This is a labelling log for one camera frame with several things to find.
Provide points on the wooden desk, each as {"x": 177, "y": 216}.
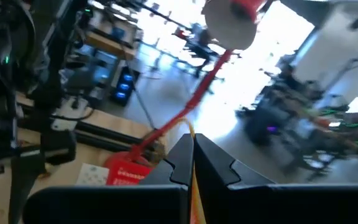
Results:
{"x": 110, "y": 45}

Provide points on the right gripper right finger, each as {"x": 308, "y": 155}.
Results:
{"x": 291, "y": 205}

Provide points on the black computer with blue lights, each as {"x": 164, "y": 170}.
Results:
{"x": 123, "y": 87}

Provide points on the white power adapter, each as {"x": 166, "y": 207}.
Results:
{"x": 70, "y": 116}

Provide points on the red plastic basket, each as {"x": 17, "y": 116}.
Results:
{"x": 126, "y": 174}

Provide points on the white perforated shelf riser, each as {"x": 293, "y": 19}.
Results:
{"x": 92, "y": 174}

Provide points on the tan rubber band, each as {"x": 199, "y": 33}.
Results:
{"x": 197, "y": 208}

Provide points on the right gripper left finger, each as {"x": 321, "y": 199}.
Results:
{"x": 104, "y": 205}

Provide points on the red desk lamp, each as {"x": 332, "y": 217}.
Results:
{"x": 228, "y": 28}

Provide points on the cluttered workbench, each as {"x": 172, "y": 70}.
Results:
{"x": 275, "y": 118}

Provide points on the black aluminium table frame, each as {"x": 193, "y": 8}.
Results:
{"x": 104, "y": 137}

